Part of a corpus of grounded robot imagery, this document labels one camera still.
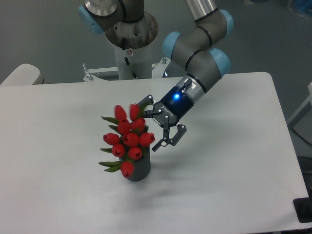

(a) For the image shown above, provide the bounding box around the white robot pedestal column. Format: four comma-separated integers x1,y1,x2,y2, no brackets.
114,45,152,80

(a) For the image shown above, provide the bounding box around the dark grey ribbed vase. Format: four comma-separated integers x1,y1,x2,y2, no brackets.
120,147,151,181

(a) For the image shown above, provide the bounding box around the white furniture at right edge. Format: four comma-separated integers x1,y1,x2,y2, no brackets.
287,83,312,129

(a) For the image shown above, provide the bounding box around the black device at table edge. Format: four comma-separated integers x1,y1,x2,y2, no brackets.
293,197,312,223

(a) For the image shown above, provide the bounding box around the red tulip bouquet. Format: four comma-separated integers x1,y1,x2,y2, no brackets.
99,104,155,173

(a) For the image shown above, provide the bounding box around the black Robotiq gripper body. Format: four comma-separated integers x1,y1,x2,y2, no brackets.
153,86,194,127

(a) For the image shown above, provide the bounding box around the white metal base bracket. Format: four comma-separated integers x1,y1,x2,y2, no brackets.
83,57,171,82

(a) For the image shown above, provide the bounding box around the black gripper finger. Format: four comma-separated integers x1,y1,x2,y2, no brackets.
137,95,161,118
151,116,189,151

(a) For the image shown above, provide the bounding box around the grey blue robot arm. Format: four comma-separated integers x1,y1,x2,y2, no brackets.
78,0,234,151

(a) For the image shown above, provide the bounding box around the beige chair back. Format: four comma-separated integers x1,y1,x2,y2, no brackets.
0,63,44,87

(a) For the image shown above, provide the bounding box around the black pedestal cable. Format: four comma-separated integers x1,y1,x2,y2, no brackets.
123,56,139,79

